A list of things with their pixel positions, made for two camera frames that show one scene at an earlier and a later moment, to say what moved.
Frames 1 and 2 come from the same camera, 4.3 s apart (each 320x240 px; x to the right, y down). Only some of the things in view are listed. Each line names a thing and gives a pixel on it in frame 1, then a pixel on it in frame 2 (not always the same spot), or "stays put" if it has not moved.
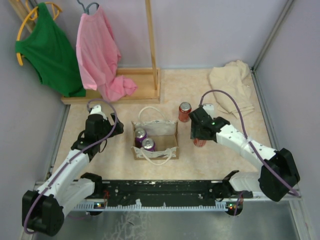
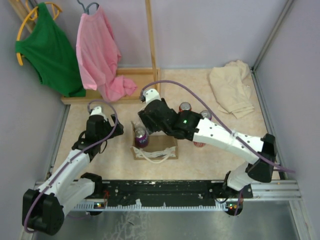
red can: (184, 109) stays put
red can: (199, 143) stays put
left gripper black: (118, 129) stays put
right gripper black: (195, 133) → (148, 122)
